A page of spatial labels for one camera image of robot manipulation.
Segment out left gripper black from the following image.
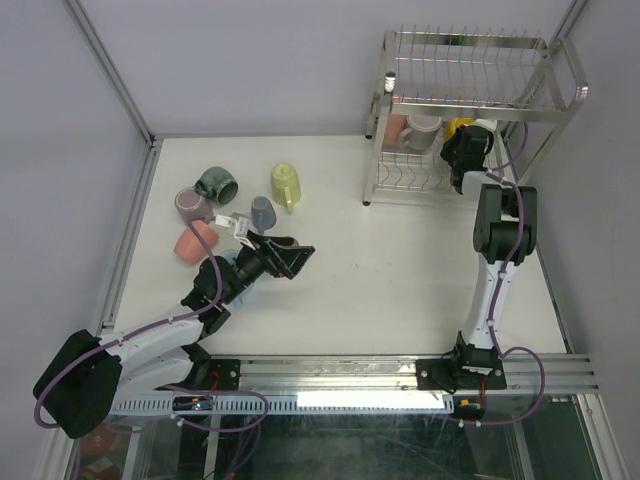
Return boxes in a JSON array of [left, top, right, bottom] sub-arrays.
[[221, 229, 313, 304]]

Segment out slate blue small mug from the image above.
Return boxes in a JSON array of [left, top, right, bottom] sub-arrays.
[[250, 196, 277, 235]]

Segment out pink tall tumbler cup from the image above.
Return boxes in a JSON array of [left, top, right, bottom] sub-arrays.
[[383, 113, 406, 148]]

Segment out lilac ribbed mug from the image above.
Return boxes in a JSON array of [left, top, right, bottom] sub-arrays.
[[397, 115, 442, 152]]

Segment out yellow mug black handle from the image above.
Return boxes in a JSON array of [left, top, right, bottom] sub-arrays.
[[443, 117, 474, 142]]

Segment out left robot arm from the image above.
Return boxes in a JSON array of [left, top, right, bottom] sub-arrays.
[[33, 232, 316, 439]]

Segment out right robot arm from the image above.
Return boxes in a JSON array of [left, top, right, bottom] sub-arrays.
[[441, 120, 538, 387]]

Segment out steel dish rack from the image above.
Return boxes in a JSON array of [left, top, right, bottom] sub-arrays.
[[362, 30, 588, 205]]

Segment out light blue mug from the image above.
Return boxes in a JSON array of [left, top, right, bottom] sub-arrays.
[[219, 251, 259, 307]]

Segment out pale yellow mug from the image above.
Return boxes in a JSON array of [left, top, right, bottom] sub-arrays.
[[270, 163, 301, 213]]

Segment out dark green glazed mug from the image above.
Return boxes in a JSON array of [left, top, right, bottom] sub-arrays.
[[193, 166, 239, 205]]

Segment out pink tumbler cup left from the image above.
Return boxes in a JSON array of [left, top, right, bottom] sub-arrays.
[[173, 220, 219, 265]]

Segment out mauve upside-down mug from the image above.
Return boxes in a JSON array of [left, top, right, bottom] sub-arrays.
[[174, 187, 213, 225]]

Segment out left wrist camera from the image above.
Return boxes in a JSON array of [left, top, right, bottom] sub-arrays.
[[214, 213, 252, 247]]

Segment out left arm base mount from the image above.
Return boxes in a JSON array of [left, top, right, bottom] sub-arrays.
[[161, 344, 241, 391]]

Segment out white slotted cable duct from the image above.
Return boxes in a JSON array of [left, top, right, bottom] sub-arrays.
[[111, 391, 454, 417]]

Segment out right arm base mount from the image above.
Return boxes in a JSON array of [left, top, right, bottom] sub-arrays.
[[415, 349, 507, 394]]

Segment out aluminium mounting rail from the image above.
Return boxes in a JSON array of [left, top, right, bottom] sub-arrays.
[[99, 352, 601, 401]]

